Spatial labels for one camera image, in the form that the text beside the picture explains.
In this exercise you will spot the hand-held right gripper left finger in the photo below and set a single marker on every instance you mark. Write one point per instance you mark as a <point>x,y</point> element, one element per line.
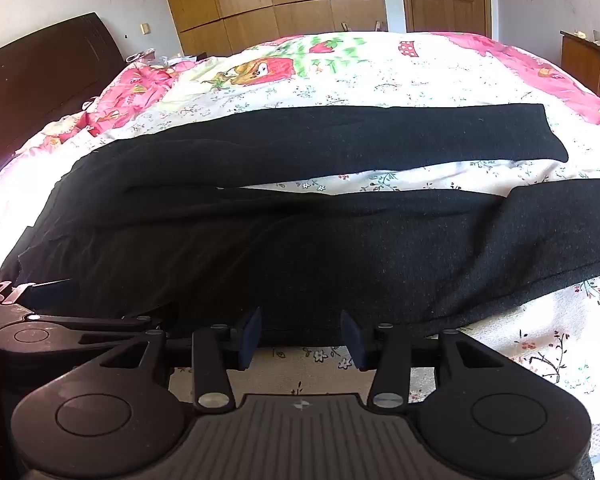
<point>250,336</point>

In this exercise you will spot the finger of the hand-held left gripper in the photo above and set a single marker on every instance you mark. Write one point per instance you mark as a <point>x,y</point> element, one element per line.
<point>55,292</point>
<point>105,326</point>

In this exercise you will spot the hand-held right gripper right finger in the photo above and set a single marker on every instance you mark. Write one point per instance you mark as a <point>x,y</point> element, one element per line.
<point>352,336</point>

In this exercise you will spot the floral printed bed quilt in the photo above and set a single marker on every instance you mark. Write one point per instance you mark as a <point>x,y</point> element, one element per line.
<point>380,85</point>

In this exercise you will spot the dark wooden headboard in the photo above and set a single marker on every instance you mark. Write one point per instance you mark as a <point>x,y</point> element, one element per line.
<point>40,85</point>

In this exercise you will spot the pink printed pillow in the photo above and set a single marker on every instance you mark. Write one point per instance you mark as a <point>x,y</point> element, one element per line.
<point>140,80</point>

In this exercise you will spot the beige wall switch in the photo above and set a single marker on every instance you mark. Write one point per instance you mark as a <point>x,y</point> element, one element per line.
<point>145,28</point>

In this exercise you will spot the wooden side desk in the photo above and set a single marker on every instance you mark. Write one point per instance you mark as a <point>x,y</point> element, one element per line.
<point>582,60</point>

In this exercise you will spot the black pants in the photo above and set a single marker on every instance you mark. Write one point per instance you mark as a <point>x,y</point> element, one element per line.
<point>280,240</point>

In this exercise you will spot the white crumpled cloth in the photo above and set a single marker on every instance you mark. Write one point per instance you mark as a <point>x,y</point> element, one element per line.
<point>147,56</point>

